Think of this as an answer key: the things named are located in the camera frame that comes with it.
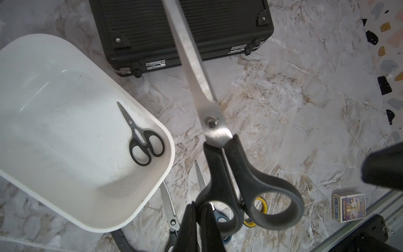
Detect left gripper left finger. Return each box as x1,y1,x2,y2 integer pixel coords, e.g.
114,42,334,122
172,203,198,252

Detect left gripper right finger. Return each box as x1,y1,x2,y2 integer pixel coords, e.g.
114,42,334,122
200,204,226,252

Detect black handled steel scissors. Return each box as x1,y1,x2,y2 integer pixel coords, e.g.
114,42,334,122
160,181,180,252

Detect blue handled scissors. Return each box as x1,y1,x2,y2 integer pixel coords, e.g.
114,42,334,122
195,160,232,245

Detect yellow black scissors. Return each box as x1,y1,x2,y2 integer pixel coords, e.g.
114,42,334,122
240,196,268,228

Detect large black handled scissors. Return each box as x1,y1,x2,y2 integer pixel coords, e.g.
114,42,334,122
163,1,304,236

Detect all black scissors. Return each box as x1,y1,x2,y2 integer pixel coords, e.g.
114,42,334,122
111,229,137,252

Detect small black scissors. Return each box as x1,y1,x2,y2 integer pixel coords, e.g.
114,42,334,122
117,102,165,167

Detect white plastic storage box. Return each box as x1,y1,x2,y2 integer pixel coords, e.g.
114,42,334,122
1,34,175,233

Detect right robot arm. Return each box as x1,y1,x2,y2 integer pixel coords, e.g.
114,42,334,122
361,142,403,191

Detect purple card box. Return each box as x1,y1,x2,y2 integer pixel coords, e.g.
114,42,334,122
332,192,366,223

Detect black ribbed hard case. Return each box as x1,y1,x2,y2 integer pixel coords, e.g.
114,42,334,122
90,0,274,78

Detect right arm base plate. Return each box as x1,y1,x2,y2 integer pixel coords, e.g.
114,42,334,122
330,215,401,252

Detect aluminium rail frame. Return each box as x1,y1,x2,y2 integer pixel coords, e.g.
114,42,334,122
313,190,403,252

